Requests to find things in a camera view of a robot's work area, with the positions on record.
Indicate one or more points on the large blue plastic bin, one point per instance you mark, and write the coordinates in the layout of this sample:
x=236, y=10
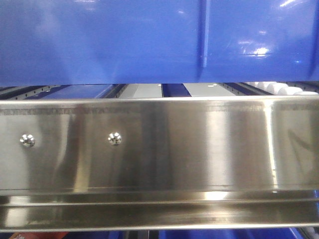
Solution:
x=68, y=42

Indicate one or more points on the white conveyor rollers track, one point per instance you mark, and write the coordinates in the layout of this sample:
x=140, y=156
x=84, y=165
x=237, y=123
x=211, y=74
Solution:
x=287, y=88

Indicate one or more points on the right dome-head bolt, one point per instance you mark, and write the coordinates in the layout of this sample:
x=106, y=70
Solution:
x=114, y=138

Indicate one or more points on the dome-head bolt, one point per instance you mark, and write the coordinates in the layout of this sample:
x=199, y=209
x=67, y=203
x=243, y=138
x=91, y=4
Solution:
x=114, y=138
x=27, y=140

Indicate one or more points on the left dome-head bolt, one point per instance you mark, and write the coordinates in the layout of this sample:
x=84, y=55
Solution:
x=27, y=140

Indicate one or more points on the stainless steel front rail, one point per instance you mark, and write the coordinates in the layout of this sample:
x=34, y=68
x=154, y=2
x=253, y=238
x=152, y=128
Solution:
x=183, y=163

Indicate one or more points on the blue bin below rail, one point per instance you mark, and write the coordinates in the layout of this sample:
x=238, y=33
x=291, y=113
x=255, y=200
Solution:
x=276, y=233

